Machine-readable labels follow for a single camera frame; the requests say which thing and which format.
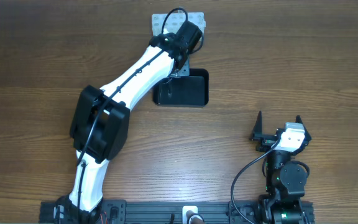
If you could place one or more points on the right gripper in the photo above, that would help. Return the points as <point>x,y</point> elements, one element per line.
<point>264,141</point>

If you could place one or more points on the clear test tube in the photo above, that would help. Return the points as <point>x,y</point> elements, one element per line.
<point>168,88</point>

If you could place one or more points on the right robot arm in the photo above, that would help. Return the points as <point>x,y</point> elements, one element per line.
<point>287,180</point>

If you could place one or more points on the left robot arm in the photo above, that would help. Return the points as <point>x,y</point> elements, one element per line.
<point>148,70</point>

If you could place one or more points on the black tray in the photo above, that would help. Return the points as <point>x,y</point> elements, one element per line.
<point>191,93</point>

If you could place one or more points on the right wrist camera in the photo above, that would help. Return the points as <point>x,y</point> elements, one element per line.
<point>291,138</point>

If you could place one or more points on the mounting rail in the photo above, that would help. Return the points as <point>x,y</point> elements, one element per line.
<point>154,212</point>

